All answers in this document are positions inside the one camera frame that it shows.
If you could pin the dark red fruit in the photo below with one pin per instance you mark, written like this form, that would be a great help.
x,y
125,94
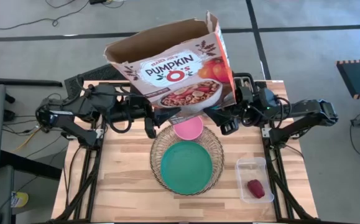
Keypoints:
x,y
255,188

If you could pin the round woven wicker placemat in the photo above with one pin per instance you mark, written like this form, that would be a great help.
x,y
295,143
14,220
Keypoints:
x,y
158,149

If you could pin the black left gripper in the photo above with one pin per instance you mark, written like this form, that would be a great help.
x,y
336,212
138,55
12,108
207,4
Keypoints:
x,y
137,110

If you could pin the pumpkin cereal cardboard box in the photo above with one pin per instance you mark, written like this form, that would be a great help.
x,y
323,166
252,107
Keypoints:
x,y
173,62

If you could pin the pink plastic bowl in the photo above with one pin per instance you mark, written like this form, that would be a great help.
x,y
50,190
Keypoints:
x,y
188,130

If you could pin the black perforated floor mat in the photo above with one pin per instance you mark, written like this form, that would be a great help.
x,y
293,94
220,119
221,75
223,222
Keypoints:
x,y
83,77

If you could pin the black power brick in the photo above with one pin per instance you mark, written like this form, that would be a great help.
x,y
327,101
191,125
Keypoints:
x,y
97,1

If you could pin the clear plastic container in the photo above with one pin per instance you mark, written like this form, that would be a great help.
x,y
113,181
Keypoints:
x,y
251,168

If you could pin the black floor bar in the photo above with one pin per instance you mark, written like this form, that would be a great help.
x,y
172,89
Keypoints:
x,y
21,82

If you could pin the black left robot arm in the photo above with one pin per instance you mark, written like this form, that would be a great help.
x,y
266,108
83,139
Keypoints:
x,y
74,112

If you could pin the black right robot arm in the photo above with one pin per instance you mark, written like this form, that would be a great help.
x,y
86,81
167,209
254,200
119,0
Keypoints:
x,y
307,115

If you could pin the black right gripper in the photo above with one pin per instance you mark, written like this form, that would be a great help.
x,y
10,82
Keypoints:
x,y
243,104

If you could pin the teal plastic plate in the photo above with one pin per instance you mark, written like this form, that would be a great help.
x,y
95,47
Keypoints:
x,y
186,168

